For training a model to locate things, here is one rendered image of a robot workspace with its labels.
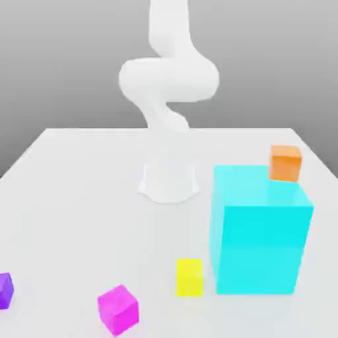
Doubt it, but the large cyan box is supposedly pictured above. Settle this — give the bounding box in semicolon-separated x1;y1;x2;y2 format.
209;164;315;296

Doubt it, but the small purple cube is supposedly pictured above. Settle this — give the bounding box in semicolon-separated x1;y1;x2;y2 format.
0;272;15;310

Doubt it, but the small magenta cube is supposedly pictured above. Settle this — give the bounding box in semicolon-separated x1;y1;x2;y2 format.
96;284;140;337

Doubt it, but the small orange cube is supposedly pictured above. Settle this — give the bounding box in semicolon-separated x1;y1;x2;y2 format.
269;144;302;183

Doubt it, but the small yellow cube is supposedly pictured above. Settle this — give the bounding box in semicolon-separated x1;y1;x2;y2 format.
176;258;204;298

